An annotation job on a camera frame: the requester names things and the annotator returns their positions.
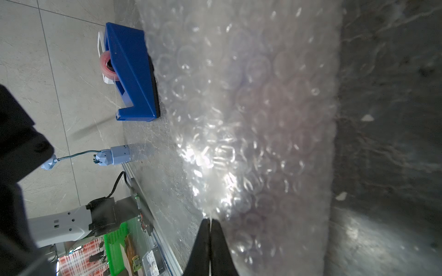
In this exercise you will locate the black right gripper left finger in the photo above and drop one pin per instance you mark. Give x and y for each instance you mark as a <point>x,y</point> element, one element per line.
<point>198,263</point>

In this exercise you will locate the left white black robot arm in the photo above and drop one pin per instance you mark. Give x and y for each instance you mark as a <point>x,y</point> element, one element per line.
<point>39,219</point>

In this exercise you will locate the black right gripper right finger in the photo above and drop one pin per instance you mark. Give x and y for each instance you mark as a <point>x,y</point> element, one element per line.
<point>220,260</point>

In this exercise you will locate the blue tape dispenser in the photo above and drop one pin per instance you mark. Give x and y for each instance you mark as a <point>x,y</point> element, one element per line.
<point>125,62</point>

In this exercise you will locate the clear bubble wrap sheet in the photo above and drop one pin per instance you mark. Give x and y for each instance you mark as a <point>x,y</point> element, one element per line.
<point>248,97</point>

